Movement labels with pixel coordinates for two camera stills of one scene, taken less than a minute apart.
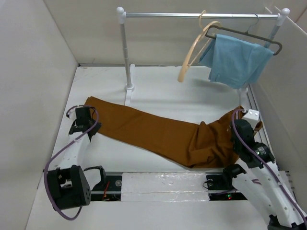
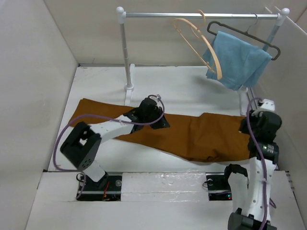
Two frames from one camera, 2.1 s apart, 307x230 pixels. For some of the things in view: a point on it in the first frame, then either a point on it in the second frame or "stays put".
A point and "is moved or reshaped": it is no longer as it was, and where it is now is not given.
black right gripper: x=252 y=129 → x=243 y=128
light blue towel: x=234 y=62 stays put
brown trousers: x=206 y=144 is moved or reshaped
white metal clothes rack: x=282 y=17 stays put
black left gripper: x=97 y=128 → x=160 y=124
